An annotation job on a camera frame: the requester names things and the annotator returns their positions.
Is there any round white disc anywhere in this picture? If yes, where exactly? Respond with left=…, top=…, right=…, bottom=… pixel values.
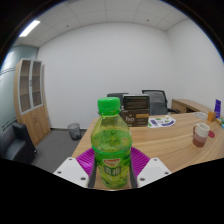
left=194, top=111, right=209, bottom=120

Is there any wooden side desk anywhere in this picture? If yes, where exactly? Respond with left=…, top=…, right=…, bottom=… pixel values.
left=170, top=98, right=214, bottom=114

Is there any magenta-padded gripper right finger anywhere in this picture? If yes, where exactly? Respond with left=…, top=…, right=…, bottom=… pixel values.
left=129, top=146, right=172, bottom=189

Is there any black mesh office chair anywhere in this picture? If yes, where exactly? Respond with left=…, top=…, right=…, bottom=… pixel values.
left=141, top=88, right=180, bottom=116

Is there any dark striped cardboard box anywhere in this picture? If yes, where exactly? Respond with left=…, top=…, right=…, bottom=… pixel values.
left=121, top=93, right=151, bottom=111

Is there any black leather armchair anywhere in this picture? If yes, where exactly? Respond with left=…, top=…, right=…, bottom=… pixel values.
left=0, top=121, right=38, bottom=165

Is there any dark padded visitor chair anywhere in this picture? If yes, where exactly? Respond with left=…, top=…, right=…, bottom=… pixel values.
left=106, top=92, right=130, bottom=108

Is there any grey mesh waste bin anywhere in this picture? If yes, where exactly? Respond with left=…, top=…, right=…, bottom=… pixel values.
left=67, top=122, right=82, bottom=141

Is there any brown labelled cardboard box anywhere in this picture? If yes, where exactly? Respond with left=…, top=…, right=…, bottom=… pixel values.
left=120, top=108, right=151, bottom=128

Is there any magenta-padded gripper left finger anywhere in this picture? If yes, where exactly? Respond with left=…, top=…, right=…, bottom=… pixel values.
left=53, top=147, right=98, bottom=189

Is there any white and pink mug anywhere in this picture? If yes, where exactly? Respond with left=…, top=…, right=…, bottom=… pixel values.
left=192, top=122, right=211, bottom=148

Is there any green drink bottle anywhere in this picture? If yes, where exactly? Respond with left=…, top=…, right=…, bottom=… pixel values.
left=90, top=96, right=133, bottom=191

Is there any long ceiling light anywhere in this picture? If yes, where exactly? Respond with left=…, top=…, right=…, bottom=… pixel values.
left=18, top=19, right=41, bottom=38

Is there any purple upright box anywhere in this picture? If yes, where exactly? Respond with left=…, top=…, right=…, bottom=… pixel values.
left=214, top=98, right=222, bottom=119

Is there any wooden glass-door cabinet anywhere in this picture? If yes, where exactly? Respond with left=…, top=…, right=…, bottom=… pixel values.
left=13, top=58, right=52, bottom=147

